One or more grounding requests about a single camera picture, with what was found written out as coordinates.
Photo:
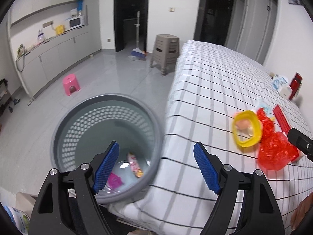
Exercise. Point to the white blue tissue pack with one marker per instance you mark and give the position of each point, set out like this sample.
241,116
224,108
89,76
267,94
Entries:
282,86

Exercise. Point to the pink rubber pig toy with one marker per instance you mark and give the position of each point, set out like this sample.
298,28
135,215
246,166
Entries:
243,124

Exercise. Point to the grey perforated laundry basket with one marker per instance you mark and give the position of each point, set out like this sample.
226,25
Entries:
89,128

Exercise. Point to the person's right hand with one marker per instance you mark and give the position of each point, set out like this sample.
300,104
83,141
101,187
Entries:
301,211

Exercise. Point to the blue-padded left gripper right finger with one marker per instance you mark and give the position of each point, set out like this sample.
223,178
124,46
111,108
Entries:
260,213

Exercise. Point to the shoe rack with shoes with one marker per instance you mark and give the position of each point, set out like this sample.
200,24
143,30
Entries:
6,97

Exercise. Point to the red plastic bag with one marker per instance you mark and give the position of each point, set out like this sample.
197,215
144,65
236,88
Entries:
275,151

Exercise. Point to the red thermos bottle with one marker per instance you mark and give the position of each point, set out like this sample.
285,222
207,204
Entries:
295,85

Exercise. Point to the small pink plastic stool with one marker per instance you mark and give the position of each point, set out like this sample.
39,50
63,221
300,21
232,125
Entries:
70,84

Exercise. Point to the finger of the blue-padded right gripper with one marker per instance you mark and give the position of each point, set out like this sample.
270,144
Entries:
302,142

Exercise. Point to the grey cabinet counter unit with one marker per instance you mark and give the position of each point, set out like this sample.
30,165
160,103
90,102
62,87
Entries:
39,65

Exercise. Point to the pink snack wrapper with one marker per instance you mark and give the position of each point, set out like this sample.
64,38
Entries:
134,165

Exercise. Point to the clear bottle on counter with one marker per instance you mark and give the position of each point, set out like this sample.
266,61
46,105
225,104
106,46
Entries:
41,36

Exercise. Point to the light blue wipes packet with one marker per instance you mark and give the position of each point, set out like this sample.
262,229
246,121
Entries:
260,104

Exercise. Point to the white microwave oven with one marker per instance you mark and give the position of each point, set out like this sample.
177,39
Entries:
74,22

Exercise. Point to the white black checked tablecloth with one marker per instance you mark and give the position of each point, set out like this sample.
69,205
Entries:
211,84

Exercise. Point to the white green printed container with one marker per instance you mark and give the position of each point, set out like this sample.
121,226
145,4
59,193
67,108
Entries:
19,218

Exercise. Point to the pink plastic shuttlecock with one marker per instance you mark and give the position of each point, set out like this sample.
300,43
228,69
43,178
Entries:
114,181

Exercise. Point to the stacked grey plastic stools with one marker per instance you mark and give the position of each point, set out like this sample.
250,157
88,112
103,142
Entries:
165,51

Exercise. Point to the yellow box on counter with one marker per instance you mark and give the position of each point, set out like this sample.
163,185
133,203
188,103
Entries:
60,29

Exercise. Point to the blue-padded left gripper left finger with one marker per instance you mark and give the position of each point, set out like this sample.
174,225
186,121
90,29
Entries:
66,203

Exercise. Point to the red long cardboard box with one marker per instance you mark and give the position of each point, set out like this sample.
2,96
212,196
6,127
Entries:
281,119

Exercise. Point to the blue broom with dustpan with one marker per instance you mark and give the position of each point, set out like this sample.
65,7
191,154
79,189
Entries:
137,53

